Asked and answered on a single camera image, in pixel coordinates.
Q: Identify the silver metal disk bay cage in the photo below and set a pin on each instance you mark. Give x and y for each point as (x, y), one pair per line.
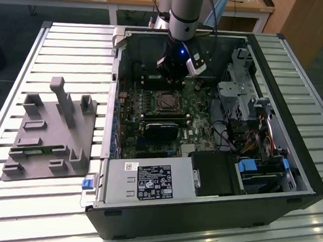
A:
(233, 109)

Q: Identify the brown wooden cabinet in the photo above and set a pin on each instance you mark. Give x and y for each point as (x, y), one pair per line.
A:
(310, 26)

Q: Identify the green RAM stick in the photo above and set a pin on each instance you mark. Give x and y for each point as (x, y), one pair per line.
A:
(48, 150)

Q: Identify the small silver chipset heatsink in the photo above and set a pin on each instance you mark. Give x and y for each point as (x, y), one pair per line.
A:
(188, 150)

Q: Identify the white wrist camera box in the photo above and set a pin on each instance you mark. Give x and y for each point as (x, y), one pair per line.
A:
(197, 64)

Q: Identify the silver power supply with label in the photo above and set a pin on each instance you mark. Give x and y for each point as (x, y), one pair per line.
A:
(119, 178)

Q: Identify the grey parts rack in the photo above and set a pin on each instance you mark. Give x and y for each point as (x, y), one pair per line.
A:
(54, 131)

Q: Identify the pale blue teach pendant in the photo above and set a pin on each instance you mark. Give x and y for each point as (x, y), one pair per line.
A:
(222, 6)

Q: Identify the black RAM slot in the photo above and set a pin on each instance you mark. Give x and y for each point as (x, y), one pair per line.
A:
(153, 77)
(150, 80)
(150, 83)
(150, 87)
(164, 116)
(164, 121)

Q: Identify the green motherboard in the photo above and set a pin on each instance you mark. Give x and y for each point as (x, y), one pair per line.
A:
(199, 123)

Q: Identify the blue disk carrier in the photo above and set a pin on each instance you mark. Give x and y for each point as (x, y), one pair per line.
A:
(246, 167)

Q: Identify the black graphics card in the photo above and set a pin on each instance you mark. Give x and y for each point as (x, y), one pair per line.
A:
(160, 132)

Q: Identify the blue plastic clip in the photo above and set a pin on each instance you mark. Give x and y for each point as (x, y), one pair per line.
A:
(285, 165)

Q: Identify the black open PC case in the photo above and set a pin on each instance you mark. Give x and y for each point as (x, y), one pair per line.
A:
(171, 223)

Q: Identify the black drive bay cover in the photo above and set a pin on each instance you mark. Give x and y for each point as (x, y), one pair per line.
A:
(216, 173)

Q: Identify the blue plastic case latch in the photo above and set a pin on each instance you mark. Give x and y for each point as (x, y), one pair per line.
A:
(88, 183)

